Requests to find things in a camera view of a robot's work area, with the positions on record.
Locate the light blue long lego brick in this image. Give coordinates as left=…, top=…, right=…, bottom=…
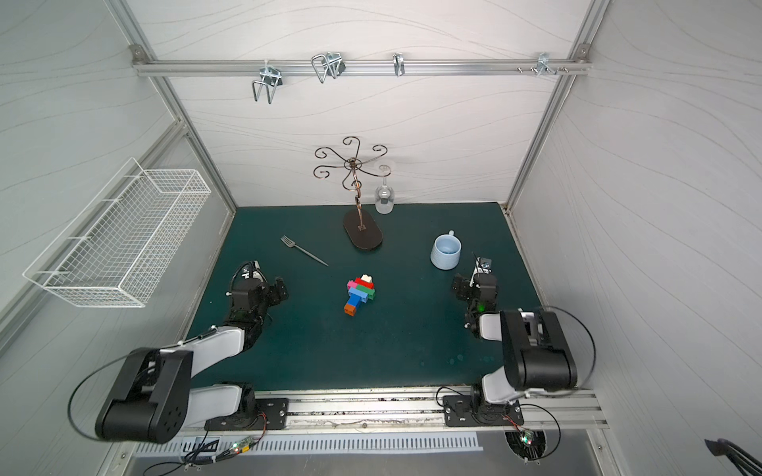
left=349, top=288, right=369, bottom=303

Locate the red long lego brick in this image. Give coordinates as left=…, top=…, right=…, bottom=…
left=353, top=278, right=374, bottom=291

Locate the green long lego brick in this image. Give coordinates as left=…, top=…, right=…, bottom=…
left=355, top=286, right=375, bottom=299

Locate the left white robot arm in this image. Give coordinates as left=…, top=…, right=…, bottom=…
left=94, top=261, right=289, bottom=443

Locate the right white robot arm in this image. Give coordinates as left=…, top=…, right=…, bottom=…
left=452, top=272, right=577, bottom=407

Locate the light blue mug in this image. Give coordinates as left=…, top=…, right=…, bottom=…
left=430, top=230, right=462, bottom=271

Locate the silver metal fork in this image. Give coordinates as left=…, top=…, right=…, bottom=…
left=281, top=235, right=329, bottom=267

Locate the dark oval stand base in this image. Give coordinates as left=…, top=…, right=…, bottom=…
left=343, top=209, right=383, bottom=251

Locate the wine glass hanging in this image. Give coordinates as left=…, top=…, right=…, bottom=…
left=375, top=165, right=395, bottom=214

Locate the copper stand pole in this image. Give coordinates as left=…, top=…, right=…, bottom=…
left=313, top=136, right=388, bottom=210

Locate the metal double hook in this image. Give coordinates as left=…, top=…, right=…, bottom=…
left=252, top=63, right=283, bottom=104

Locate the small metal hook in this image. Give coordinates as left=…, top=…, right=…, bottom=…
left=393, top=53, right=405, bottom=77

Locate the metal angled hook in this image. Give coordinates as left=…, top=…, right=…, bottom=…
left=311, top=52, right=346, bottom=83

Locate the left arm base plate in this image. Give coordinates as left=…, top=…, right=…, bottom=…
left=204, top=398, right=290, bottom=432

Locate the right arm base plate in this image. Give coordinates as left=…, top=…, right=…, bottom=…
left=439, top=395, right=524, bottom=428

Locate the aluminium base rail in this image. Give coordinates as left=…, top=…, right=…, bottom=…
left=118, top=386, right=608, bottom=432

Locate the white wire basket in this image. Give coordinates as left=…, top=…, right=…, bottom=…
left=23, top=158, right=212, bottom=309

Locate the white slotted cable duct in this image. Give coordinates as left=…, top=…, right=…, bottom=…
left=134, top=432, right=483, bottom=458

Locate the metal bracket hook right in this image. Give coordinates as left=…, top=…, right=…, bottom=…
left=516, top=53, right=568, bottom=77

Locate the aluminium top rail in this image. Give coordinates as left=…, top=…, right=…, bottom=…
left=133, top=57, right=593, bottom=79

